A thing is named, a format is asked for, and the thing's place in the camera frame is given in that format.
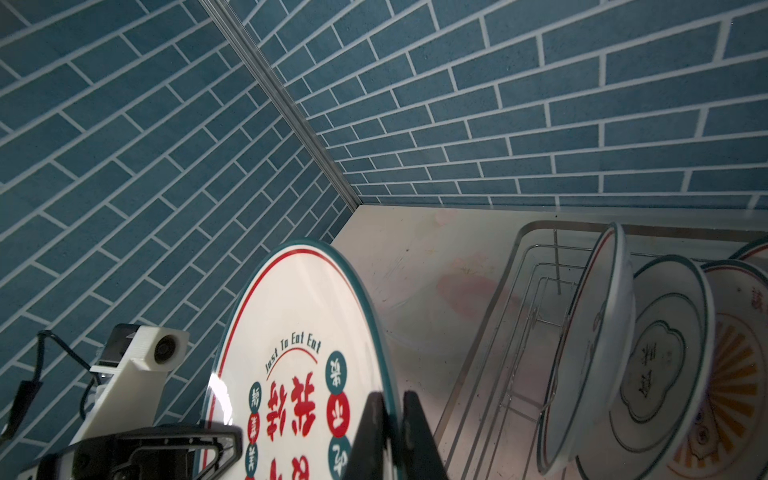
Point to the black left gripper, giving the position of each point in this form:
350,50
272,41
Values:
178,451

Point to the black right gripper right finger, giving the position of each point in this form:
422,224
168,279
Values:
421,458

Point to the aluminium corner post left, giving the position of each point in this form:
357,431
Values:
256,63

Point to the white plate green flower emblem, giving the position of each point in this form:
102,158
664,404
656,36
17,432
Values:
665,378

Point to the white plate orange sunburst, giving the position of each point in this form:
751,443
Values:
728,439

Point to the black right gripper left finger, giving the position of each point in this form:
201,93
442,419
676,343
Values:
366,461

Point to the white plate red chinese characters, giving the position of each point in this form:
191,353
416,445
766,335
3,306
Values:
302,352

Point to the steel wire dish rack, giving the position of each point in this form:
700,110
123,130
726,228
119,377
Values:
490,427

